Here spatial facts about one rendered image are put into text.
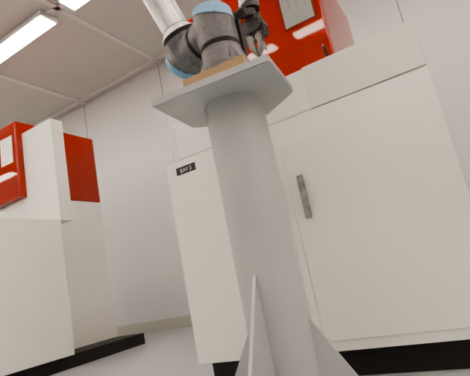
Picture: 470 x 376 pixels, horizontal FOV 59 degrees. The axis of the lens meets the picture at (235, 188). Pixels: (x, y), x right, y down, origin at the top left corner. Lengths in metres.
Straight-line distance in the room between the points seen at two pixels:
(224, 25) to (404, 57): 0.53
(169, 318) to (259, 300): 3.43
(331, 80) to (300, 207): 0.41
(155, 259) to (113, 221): 0.73
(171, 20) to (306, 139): 0.55
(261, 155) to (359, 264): 0.46
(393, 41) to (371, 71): 0.10
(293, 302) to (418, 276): 0.40
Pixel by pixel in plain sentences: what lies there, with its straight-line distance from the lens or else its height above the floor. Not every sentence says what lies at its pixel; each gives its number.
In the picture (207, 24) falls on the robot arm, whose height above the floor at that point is 1.03.
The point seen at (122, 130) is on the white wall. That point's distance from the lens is 4.93.
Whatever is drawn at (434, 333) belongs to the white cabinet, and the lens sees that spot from 1.28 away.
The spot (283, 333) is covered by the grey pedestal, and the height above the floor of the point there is 0.20.
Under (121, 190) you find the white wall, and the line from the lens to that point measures 4.81.
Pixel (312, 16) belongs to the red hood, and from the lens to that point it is 2.18.
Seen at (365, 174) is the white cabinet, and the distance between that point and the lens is 1.29.
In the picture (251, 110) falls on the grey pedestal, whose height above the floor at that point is 0.75.
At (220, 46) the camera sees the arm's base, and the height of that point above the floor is 0.95.
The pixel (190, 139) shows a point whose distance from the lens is 1.59.
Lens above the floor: 0.34
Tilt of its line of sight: 12 degrees up
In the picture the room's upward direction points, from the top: 11 degrees counter-clockwise
